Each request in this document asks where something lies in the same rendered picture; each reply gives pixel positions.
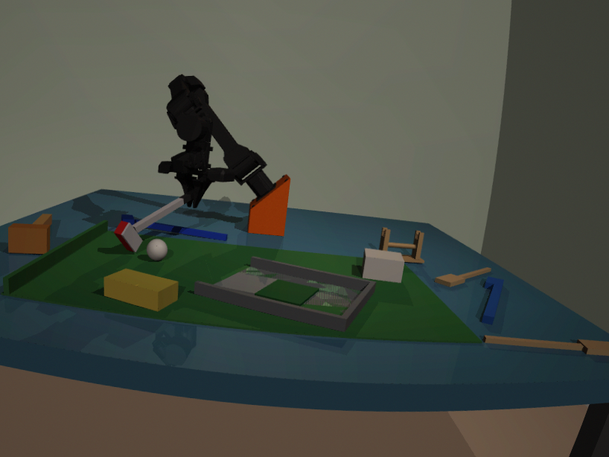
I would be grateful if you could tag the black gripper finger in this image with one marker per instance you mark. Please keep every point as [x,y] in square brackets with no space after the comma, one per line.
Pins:
[200,188]
[187,185]

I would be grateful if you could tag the yellow rectangular block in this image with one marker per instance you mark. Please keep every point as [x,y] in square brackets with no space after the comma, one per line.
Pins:
[141,289]

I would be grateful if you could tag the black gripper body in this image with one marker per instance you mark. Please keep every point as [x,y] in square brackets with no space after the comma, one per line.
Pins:
[217,174]

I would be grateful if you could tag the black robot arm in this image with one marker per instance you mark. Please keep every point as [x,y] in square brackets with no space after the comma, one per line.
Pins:
[194,120]

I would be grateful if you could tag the green flat mat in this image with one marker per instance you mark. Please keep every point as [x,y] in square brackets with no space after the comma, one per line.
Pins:
[406,311]

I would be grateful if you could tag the grey ball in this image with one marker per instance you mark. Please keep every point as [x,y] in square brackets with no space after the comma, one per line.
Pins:
[157,249]

